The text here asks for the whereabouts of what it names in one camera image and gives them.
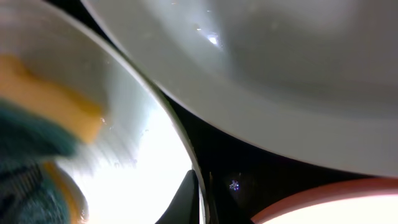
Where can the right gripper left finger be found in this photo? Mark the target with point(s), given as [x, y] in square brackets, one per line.
[184, 207]

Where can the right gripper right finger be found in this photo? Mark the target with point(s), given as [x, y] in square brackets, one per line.
[226, 208]

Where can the light green plate front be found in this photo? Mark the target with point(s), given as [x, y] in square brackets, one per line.
[132, 170]

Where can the light green plate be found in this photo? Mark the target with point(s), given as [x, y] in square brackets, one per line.
[312, 80]
[132, 170]

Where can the green yellow sponge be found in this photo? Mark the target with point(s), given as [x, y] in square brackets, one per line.
[40, 121]

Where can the black round tray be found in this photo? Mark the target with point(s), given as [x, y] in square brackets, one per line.
[254, 177]

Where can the pink white plate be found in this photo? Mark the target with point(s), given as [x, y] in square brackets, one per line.
[362, 201]

